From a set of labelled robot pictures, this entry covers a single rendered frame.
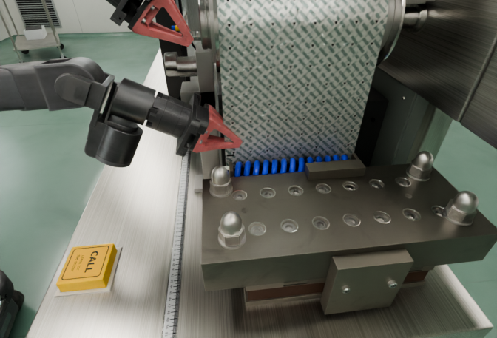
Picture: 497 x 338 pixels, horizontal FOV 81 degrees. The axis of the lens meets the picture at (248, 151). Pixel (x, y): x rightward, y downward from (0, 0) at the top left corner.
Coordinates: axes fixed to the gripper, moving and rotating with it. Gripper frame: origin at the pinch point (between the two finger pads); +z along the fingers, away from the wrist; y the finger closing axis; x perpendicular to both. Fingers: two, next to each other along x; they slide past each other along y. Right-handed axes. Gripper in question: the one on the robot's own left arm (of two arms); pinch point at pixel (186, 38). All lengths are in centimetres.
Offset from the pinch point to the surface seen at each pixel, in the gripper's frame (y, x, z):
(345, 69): 5.7, 12.9, 19.8
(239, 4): 4.1, 8.8, 2.2
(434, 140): -6, 18, 60
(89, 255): 13.3, -35.6, 6.5
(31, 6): -558, -253, -151
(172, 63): -3.2, -5.5, 1.1
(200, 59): -2.4, -1.9, 4.0
